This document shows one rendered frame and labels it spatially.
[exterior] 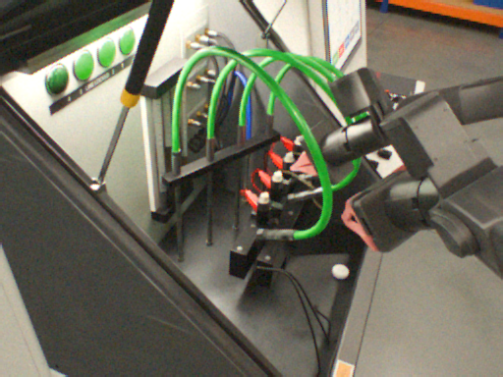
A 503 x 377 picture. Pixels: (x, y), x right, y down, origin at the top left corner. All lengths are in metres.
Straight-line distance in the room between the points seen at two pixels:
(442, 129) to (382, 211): 0.14
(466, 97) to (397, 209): 0.26
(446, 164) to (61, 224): 0.49
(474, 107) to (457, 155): 0.29
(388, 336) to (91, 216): 1.72
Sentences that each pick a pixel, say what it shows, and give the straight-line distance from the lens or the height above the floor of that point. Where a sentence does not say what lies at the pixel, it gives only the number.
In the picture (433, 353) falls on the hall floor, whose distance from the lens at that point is 2.19.
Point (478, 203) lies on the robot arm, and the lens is 0.37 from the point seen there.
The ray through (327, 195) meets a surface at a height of 1.27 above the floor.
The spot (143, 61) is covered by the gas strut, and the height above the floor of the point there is 1.51.
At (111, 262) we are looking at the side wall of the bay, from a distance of 0.67.
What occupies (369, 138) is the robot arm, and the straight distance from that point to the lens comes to 0.72.
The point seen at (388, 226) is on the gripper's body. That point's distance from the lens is 0.52.
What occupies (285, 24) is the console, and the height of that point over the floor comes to 1.33.
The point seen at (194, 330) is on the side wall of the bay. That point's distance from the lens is 0.68.
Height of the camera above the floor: 1.70
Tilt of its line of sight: 38 degrees down
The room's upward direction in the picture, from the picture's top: 5 degrees clockwise
